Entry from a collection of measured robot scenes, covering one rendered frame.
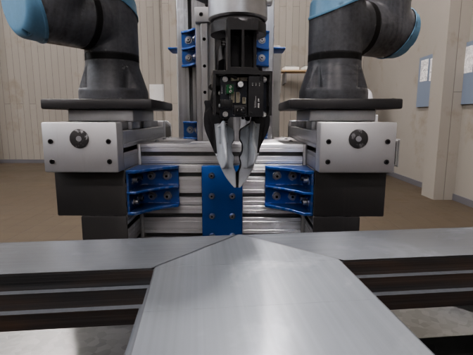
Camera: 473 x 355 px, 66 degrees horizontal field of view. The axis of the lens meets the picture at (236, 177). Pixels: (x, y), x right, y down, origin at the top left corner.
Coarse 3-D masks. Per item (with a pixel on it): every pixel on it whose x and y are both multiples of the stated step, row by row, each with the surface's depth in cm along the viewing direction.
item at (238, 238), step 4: (236, 236) 43; (240, 236) 43; (244, 236) 43; (248, 236) 43; (224, 240) 42; (228, 240) 42; (232, 240) 42; (236, 240) 42; (240, 240) 42; (244, 240) 42; (248, 240) 42; (252, 240) 42; (256, 240) 42; (260, 240) 42; (264, 240) 42
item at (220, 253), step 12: (192, 252) 38; (204, 252) 38; (216, 252) 38; (228, 252) 38; (240, 252) 38; (252, 252) 38; (264, 252) 38; (276, 252) 38; (288, 252) 38; (300, 252) 38; (312, 252) 38; (168, 264) 35; (180, 264) 35; (192, 264) 35; (204, 264) 35; (216, 264) 35
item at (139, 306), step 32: (448, 256) 37; (0, 288) 33; (32, 288) 33; (64, 288) 34; (96, 288) 34; (128, 288) 34; (384, 288) 36; (416, 288) 37; (448, 288) 37; (0, 320) 32; (32, 320) 32; (64, 320) 33; (96, 320) 33; (128, 320) 33; (128, 352) 24
